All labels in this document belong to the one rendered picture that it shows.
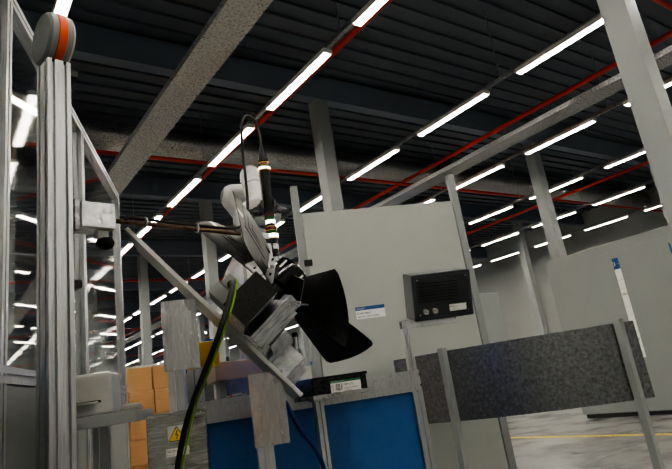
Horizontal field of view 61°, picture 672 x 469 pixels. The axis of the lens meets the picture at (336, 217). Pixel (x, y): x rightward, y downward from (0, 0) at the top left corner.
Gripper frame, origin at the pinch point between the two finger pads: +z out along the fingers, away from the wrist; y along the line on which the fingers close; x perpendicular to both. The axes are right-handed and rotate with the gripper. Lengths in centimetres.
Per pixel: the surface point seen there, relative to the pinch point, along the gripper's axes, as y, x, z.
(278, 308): 5, -43, 39
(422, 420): -53, -81, -36
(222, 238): 16.8, -11.9, 4.3
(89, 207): 51, -11, 40
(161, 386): 122, -7, -809
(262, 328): 9, -48, 38
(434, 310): -65, -40, -31
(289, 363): 1, -56, 14
